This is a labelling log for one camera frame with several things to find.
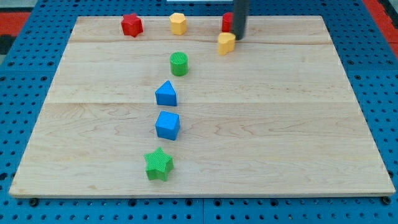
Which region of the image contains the red star block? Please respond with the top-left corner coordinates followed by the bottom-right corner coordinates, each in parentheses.
top-left (121, 13), bottom-right (144, 37)

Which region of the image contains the yellow hexagon block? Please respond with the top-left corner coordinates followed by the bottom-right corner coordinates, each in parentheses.
top-left (169, 12), bottom-right (187, 35)

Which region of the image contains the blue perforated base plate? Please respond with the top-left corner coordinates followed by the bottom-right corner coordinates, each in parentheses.
top-left (1, 1), bottom-right (397, 223)

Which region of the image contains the light wooden board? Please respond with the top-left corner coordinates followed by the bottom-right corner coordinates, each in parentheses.
top-left (9, 16), bottom-right (396, 198)

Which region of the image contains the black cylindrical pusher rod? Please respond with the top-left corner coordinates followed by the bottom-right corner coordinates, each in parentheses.
top-left (231, 0), bottom-right (250, 40)

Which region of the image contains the blue cube block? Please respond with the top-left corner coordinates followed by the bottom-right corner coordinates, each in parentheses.
top-left (155, 111), bottom-right (180, 141)

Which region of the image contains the green cylinder block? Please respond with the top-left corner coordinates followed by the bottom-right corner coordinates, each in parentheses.
top-left (169, 52), bottom-right (188, 76)

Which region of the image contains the red block behind rod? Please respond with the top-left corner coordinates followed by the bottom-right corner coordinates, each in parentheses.
top-left (221, 12), bottom-right (233, 32)

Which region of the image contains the blue triangle block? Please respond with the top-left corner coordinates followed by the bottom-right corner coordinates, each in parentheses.
top-left (155, 80), bottom-right (177, 106)

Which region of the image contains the yellow heart block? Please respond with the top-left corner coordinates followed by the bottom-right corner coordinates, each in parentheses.
top-left (218, 32), bottom-right (236, 55)

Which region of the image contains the green star block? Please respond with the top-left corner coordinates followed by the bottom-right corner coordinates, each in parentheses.
top-left (144, 147), bottom-right (174, 182)

